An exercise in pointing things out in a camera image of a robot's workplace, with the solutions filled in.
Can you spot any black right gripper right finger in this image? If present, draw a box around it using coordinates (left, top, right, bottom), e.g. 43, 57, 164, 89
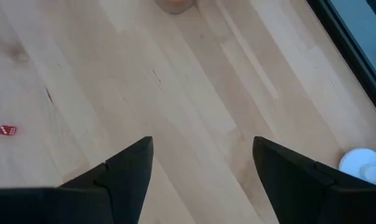
252, 136, 376, 224

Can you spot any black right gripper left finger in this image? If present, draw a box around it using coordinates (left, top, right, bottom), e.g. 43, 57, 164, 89
59, 136, 154, 224

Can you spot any small red die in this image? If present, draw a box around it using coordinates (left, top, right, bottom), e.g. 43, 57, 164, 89
0, 124, 18, 137

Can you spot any clear plastic container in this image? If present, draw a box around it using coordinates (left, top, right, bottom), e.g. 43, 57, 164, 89
154, 0, 197, 15

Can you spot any black aluminium rig frame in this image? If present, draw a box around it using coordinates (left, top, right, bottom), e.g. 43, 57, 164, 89
305, 0, 376, 123

